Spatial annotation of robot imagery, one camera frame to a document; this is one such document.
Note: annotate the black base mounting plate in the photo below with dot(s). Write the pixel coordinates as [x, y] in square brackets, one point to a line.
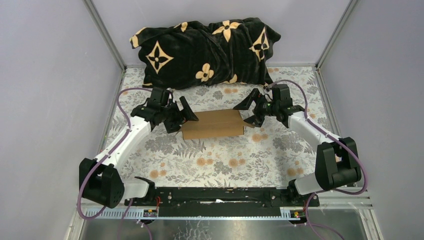
[220, 202]

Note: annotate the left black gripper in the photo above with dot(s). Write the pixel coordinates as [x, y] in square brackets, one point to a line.
[187, 114]

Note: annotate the aluminium frame rail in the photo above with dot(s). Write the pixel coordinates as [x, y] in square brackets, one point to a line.
[332, 200]

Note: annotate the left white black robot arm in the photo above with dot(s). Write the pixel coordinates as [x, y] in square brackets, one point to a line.
[100, 178]

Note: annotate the black blanket with tan flowers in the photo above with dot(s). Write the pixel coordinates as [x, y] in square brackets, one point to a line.
[192, 54]

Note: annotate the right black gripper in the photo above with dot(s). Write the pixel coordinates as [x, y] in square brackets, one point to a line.
[245, 104]

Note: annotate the brown cardboard box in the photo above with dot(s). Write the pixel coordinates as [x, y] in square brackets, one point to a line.
[215, 124]

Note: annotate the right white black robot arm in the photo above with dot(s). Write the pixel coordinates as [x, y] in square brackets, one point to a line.
[336, 164]

